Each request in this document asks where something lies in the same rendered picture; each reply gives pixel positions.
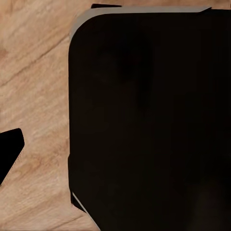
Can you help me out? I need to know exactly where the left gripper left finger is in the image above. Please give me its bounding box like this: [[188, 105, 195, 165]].
[[0, 128, 25, 185]]

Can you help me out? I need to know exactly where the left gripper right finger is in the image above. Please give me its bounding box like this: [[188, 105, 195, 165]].
[[216, 128, 231, 166]]

